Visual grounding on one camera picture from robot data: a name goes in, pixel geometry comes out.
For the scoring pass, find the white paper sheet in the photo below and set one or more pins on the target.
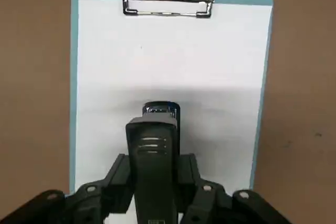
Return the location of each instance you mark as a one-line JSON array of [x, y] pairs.
[[170, 58]]

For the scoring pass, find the black stapler with red label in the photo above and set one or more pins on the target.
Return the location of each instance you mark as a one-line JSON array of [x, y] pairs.
[[152, 169]]

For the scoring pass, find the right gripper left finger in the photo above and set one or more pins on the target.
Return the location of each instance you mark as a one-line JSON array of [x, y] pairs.
[[86, 203]]

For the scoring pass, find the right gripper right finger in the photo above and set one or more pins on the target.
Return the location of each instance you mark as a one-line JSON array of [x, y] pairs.
[[210, 203]]

